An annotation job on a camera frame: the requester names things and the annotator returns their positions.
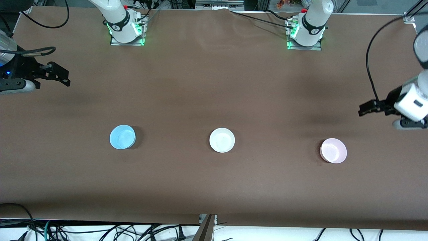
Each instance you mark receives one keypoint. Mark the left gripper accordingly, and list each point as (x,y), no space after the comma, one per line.
(388,102)

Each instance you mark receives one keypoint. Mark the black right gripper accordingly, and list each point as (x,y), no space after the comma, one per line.
(25,68)

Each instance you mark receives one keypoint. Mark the pink bowl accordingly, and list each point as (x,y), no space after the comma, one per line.
(333,151)

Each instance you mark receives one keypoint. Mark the blue bowl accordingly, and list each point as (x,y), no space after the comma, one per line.
(122,137)

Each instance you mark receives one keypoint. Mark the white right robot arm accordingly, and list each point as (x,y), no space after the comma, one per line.
(117,20)

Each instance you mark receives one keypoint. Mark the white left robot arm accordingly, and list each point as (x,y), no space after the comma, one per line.
(314,23)

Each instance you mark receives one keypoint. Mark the white bowl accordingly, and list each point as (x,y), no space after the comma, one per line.
(222,140)

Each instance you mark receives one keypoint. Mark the orange patterned object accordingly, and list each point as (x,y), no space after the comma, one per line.
(283,3)

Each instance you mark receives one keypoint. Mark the brown table cover sheet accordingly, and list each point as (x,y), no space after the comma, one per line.
(214,83)

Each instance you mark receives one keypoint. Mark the grey device with sockets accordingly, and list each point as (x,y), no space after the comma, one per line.
(219,4)

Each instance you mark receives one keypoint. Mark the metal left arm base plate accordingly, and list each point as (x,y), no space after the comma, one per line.
(317,48)

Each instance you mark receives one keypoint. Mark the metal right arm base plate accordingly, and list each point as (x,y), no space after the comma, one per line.
(138,42)

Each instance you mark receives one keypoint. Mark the aluminium frame corner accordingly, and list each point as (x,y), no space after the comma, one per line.
(413,13)

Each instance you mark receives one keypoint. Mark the aluminium profile post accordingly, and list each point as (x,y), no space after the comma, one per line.
(204,231)

